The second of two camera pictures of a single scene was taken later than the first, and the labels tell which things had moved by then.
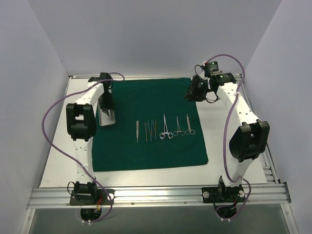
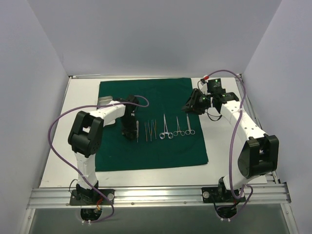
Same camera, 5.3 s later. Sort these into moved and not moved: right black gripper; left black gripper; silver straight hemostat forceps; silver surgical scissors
Moved: right black gripper; left black gripper
Not moved: silver straight hemostat forceps; silver surgical scissors
